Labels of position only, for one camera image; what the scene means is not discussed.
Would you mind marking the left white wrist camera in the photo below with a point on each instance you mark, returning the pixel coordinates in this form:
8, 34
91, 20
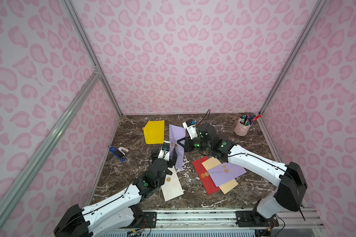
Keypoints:
161, 152

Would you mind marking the blue stapler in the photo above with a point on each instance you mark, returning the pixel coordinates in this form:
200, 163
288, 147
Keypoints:
120, 152

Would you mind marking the white envelope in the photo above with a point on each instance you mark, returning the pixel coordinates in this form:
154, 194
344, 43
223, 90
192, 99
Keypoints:
172, 187

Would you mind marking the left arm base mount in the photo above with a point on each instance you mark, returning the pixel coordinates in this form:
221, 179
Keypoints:
141, 218

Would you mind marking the beige envelope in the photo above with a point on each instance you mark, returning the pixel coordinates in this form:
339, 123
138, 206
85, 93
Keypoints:
227, 187

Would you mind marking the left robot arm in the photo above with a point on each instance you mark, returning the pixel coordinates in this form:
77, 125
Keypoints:
120, 210

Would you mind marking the aluminium front rail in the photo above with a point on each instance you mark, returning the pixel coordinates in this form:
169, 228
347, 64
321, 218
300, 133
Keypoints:
225, 218

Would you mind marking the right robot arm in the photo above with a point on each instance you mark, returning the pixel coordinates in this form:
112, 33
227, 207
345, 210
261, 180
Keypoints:
288, 178

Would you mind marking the red envelope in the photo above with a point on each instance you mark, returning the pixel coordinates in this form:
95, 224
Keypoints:
204, 176

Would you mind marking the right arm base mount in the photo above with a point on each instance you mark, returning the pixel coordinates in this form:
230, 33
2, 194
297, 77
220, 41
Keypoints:
253, 219

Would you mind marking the yellow envelope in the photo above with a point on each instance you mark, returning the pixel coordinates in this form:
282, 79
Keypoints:
154, 132

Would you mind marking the pink pen cup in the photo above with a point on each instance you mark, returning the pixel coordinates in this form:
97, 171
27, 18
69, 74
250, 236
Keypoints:
241, 129

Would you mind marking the purple envelope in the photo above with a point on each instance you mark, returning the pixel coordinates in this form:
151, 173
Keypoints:
176, 133
225, 172

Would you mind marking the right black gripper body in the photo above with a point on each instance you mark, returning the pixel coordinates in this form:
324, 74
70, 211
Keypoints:
190, 143

